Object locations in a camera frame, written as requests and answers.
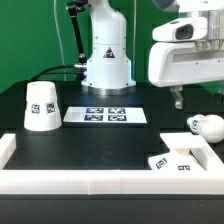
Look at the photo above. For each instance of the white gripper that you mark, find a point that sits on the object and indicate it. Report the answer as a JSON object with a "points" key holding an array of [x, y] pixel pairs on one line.
{"points": [[176, 64]]}

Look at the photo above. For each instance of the white lamp bulb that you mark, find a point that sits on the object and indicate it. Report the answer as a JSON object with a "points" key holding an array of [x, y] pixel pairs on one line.
{"points": [[210, 127]]}

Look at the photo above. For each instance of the white lamp base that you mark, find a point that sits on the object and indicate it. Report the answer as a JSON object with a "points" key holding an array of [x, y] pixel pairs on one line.
{"points": [[178, 158]]}

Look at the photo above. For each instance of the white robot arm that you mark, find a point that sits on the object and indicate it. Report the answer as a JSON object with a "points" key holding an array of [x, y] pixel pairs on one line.
{"points": [[109, 69]]}

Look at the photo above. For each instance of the white lamp shade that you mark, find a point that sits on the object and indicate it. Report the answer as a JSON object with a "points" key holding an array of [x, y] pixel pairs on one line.
{"points": [[42, 112]]}

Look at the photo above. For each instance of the white marker tag sheet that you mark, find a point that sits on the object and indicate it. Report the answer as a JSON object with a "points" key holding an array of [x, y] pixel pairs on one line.
{"points": [[115, 115]]}

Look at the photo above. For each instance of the white U-shaped fence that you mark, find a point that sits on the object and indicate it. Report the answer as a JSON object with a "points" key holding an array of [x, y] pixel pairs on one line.
{"points": [[209, 181]]}

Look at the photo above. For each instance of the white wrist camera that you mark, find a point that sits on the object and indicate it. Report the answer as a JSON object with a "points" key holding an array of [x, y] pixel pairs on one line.
{"points": [[182, 29]]}

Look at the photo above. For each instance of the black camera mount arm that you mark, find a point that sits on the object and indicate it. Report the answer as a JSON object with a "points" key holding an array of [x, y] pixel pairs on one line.
{"points": [[74, 8]]}

